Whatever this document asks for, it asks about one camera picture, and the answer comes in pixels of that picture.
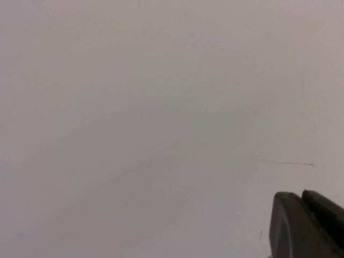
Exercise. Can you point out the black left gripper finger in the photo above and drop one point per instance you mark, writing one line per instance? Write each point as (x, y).
(301, 231)

